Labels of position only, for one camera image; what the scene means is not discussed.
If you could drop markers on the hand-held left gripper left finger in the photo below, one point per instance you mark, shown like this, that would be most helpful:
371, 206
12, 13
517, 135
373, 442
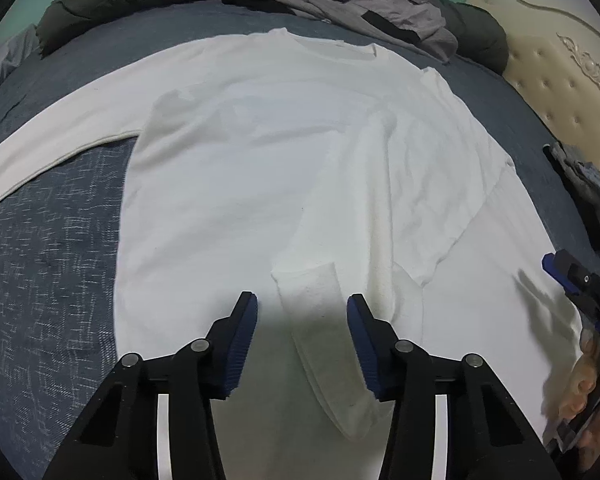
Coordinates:
240, 345

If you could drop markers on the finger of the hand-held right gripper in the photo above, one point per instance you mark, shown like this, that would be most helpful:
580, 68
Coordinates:
560, 270

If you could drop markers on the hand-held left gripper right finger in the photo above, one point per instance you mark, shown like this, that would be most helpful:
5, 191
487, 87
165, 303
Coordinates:
365, 350

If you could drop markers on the white long-sleeve shirt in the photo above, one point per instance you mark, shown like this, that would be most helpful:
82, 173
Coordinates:
260, 160

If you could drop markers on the person's right hand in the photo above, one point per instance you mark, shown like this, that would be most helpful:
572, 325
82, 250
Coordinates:
582, 385

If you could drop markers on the blue-grey denim garment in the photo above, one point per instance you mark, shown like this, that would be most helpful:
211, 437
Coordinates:
590, 190

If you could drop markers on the cream tufted headboard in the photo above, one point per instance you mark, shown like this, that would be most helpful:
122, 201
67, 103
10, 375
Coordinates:
555, 60

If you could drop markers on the bed with blue patterned sheet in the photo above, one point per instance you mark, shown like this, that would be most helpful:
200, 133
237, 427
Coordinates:
45, 260

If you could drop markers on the grey jacket with black trim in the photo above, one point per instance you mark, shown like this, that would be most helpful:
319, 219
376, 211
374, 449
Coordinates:
380, 5

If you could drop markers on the light grey crumpled sheet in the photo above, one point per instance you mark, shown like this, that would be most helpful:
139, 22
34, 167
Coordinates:
5, 60

